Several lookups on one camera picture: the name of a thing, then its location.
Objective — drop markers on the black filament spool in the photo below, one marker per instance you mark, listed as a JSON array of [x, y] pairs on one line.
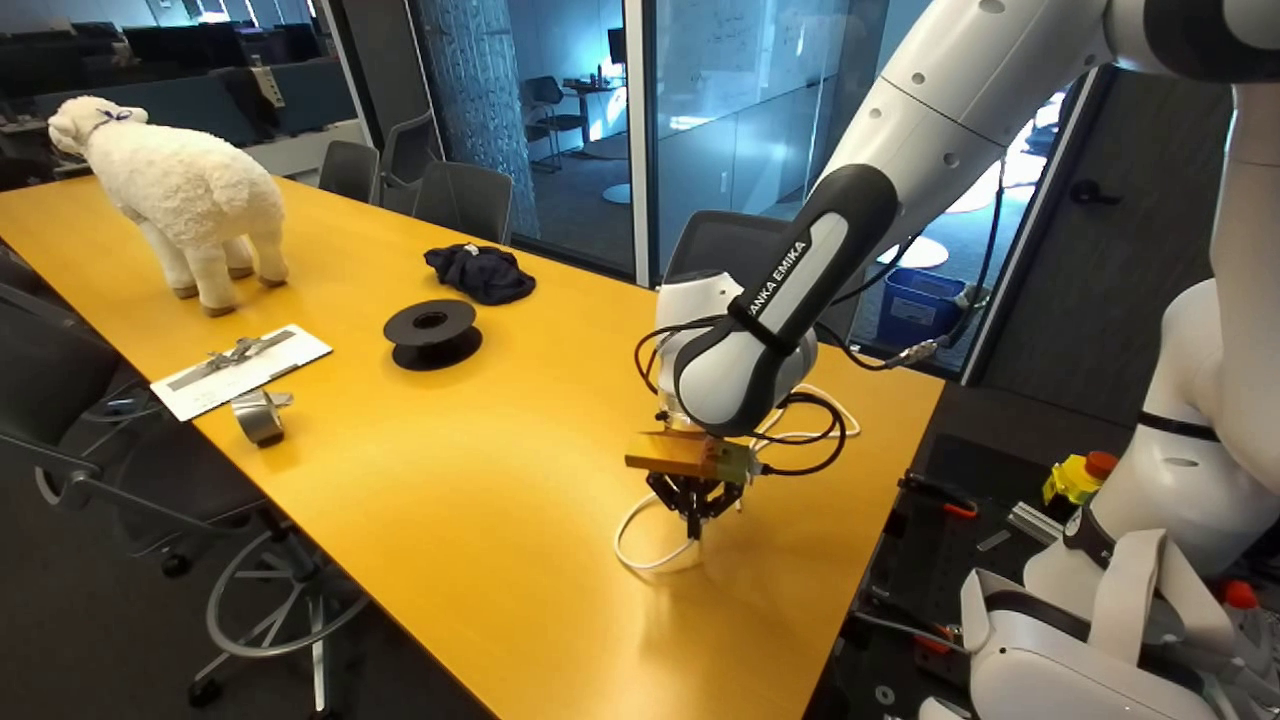
[[428, 335]]

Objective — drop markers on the black office chair with footring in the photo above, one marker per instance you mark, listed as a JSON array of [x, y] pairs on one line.
[[54, 383]]

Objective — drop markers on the blue bin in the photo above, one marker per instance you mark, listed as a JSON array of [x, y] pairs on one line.
[[922, 305]]

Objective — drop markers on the white paper sheet with tool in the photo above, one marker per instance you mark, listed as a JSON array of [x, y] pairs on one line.
[[241, 370]]

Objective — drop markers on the dark navy cap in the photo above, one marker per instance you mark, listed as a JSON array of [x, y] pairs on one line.
[[480, 274]]

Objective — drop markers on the grey office chair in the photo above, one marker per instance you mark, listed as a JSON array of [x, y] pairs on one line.
[[713, 244], [350, 169], [463, 200]]

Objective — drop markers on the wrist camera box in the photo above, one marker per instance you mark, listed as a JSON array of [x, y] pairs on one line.
[[686, 456]]

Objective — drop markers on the white plush sheep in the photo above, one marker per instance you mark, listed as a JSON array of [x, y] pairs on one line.
[[186, 185]]

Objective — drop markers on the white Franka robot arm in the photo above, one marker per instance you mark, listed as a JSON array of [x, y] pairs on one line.
[[933, 106]]

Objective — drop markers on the yellow red emergency stop button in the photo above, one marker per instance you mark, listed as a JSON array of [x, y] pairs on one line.
[[1079, 476]]

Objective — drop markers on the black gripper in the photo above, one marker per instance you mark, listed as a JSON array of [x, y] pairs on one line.
[[696, 491]]

